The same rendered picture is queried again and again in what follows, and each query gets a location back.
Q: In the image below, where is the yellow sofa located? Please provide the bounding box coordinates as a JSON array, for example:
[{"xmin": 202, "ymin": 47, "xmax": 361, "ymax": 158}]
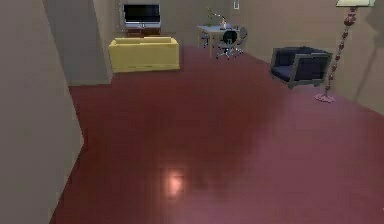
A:
[{"xmin": 108, "ymin": 36, "xmax": 181, "ymax": 74}]

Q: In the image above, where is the black office chair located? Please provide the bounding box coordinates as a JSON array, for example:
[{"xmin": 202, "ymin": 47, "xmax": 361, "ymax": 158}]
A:
[{"xmin": 215, "ymin": 29, "xmax": 239, "ymax": 60}]

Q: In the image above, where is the pale blue table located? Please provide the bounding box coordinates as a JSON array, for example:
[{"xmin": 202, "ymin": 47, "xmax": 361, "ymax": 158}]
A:
[{"xmin": 196, "ymin": 24, "xmax": 241, "ymax": 58}]

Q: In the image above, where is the grey office chair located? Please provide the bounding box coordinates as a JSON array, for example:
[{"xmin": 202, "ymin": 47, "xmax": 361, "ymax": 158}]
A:
[{"xmin": 235, "ymin": 26, "xmax": 249, "ymax": 56}]

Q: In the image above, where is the brown television stand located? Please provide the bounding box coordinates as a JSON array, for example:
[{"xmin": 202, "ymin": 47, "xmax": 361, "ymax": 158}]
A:
[{"xmin": 126, "ymin": 27, "xmax": 162, "ymax": 38}]

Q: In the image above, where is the green house plant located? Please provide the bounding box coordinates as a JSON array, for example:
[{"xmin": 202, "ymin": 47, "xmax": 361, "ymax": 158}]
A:
[{"xmin": 205, "ymin": 7, "xmax": 224, "ymax": 28}]

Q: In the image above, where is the black television set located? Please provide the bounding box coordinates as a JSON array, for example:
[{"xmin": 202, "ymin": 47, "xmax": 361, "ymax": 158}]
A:
[{"xmin": 122, "ymin": 3, "xmax": 162, "ymax": 29}]

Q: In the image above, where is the dark blue armchair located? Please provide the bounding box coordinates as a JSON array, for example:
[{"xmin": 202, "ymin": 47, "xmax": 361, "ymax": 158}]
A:
[{"xmin": 269, "ymin": 45, "xmax": 334, "ymax": 90}]

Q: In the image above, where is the red beaded floor lamp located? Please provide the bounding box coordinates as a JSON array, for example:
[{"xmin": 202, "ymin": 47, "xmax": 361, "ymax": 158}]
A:
[{"xmin": 314, "ymin": 0, "xmax": 378, "ymax": 104}]

